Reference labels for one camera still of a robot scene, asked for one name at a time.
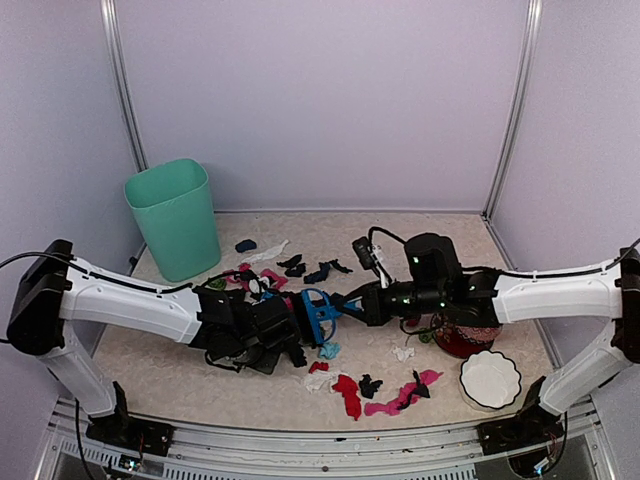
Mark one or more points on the green paper scrap left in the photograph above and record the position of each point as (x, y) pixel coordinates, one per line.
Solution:
(218, 284)

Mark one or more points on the white paper scrap front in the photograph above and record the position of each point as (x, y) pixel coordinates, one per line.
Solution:
(318, 380)

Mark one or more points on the white paper scrap right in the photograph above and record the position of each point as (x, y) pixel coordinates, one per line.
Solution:
(403, 354)

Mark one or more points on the red floral bowl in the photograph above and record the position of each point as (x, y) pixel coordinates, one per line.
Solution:
(461, 341)

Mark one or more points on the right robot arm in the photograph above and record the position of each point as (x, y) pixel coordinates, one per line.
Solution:
(488, 297)

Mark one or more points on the teal plastic waste bin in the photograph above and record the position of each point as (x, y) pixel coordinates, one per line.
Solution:
(173, 208)

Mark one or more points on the green paper scrap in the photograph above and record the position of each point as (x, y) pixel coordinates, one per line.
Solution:
(423, 335)
(218, 284)

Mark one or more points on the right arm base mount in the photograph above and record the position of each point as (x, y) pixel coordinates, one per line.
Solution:
(531, 425)

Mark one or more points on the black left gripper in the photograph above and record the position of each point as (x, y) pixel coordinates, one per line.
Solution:
(277, 347)

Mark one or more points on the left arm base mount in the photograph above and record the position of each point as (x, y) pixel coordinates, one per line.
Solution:
(120, 429)

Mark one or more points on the small black scrap front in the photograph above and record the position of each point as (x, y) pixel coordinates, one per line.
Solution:
(368, 386)

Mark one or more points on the navy paper scrap far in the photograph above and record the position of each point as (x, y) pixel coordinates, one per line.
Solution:
(245, 245)

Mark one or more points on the white scalloped bowl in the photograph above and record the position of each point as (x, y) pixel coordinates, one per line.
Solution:
(489, 381)

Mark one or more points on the long pink paper scrap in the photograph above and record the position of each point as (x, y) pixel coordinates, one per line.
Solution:
(408, 395)

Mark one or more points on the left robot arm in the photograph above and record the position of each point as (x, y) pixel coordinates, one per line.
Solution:
(60, 289)

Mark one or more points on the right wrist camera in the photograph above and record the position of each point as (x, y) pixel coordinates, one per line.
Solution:
(369, 259)

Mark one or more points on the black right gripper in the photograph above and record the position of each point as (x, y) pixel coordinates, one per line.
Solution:
(374, 314)

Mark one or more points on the green paper scrap right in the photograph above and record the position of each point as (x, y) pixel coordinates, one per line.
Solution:
(423, 335)

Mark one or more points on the red paper scrap front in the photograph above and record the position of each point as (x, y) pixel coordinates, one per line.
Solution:
(349, 390)

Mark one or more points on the light blue paper scrap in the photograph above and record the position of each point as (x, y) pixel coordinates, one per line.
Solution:
(329, 350)

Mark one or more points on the white paper scrap far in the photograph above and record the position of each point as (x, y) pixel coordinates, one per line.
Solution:
(268, 254)

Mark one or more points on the white paper scrap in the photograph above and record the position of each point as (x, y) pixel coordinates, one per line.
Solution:
(268, 254)
(403, 354)
(318, 380)

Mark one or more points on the blue hand brush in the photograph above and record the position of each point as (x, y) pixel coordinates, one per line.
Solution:
(315, 315)

